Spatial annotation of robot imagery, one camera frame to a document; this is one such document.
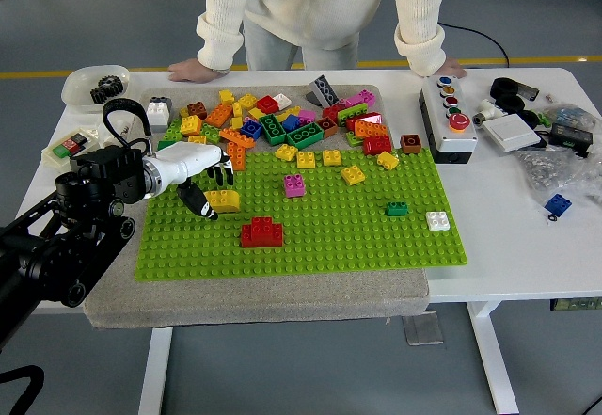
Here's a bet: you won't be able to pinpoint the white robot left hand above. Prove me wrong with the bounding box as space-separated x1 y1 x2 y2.
157 140 235 221

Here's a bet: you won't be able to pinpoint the person's right hand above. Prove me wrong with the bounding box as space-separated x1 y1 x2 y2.
167 57 217 85

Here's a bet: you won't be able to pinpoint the person's left hand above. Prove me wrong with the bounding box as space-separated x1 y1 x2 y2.
435 56 468 80

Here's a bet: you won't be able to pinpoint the yellow curved brick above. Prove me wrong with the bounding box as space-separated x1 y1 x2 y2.
205 189 241 214

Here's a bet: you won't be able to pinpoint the magenta square brick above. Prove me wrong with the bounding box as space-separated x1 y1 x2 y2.
283 173 307 199

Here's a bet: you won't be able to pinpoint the white and grey brick stack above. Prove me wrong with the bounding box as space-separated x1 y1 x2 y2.
146 96 174 135

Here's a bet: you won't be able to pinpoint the orange flat long brick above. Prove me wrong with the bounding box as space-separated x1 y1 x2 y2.
218 127 257 149

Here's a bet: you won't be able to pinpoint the red square brick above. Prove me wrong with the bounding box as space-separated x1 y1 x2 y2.
322 104 347 124
255 95 282 115

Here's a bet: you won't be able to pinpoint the green long upturned brick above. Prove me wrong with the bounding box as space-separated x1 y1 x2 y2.
259 113 287 146
285 122 325 149

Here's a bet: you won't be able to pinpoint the pink long brick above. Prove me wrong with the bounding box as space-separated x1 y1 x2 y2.
344 88 377 109

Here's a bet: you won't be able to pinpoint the red glossy sloped brick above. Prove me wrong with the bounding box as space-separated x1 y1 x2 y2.
345 111 385 132

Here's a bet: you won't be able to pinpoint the red stepped brick stack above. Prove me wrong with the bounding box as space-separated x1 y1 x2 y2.
240 216 285 249

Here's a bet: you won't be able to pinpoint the red rounded brick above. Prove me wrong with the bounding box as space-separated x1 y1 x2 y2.
362 135 394 156

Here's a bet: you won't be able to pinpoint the lime green long brick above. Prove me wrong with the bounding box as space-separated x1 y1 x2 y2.
337 103 371 127

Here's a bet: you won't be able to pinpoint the grey long brick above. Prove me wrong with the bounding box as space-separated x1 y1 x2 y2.
305 74 341 109

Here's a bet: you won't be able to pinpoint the brown upturned brick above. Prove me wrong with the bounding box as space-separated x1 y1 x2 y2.
314 116 340 139

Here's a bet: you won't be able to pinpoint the black clamp with metal plate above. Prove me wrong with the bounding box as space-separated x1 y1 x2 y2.
489 76 541 102

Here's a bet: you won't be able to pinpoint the white pipe fitting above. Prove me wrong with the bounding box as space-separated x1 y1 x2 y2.
472 98 509 128

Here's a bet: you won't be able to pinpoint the white push-button control box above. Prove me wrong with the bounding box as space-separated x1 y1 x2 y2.
418 73 481 166

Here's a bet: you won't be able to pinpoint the black metal gear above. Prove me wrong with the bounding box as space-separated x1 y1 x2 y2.
101 74 126 99
89 83 112 105

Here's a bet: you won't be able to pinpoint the white plastic bowl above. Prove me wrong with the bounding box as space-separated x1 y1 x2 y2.
61 65 132 114

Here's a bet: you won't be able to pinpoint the clear bag of blue parts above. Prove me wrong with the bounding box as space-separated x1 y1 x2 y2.
540 103 602 129

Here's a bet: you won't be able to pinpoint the black power adapter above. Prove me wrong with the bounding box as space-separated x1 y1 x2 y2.
548 122 594 158

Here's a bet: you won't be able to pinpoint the clear bag of screws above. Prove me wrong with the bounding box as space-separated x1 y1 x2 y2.
515 144 602 209

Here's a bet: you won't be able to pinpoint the person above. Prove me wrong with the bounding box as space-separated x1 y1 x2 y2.
195 0 447 77

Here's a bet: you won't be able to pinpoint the grey-brown mat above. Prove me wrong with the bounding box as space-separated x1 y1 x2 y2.
83 84 432 330

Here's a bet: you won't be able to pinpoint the green studded baseplate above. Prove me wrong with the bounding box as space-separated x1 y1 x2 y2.
134 147 471 283

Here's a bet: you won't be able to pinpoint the white table leg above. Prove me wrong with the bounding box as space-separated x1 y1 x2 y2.
466 300 521 415
138 327 174 415

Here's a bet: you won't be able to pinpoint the grey floor plate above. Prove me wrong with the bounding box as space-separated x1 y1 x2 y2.
402 311 446 346

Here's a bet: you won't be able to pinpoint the table height control panel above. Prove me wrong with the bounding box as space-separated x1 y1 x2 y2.
549 296 602 312

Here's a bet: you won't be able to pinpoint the black floor cable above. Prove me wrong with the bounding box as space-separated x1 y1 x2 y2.
439 22 512 69

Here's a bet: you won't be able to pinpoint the white wall switch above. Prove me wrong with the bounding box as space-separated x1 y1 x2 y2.
482 114 543 154

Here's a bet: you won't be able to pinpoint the white switch box green red buttons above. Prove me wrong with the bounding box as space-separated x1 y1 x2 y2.
40 125 103 169

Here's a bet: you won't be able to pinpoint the black corrugated cable conduit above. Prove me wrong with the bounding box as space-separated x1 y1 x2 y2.
0 365 46 415

